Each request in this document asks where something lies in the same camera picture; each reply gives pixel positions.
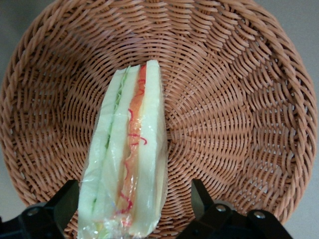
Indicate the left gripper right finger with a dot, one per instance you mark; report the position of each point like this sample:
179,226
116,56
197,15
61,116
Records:
224,224

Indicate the round brown wicker basket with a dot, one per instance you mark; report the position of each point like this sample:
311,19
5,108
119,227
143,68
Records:
224,99

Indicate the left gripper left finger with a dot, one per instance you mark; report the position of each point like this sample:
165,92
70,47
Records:
45,221

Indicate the plastic-wrapped triangle sandwich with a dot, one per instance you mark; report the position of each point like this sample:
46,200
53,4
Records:
119,149

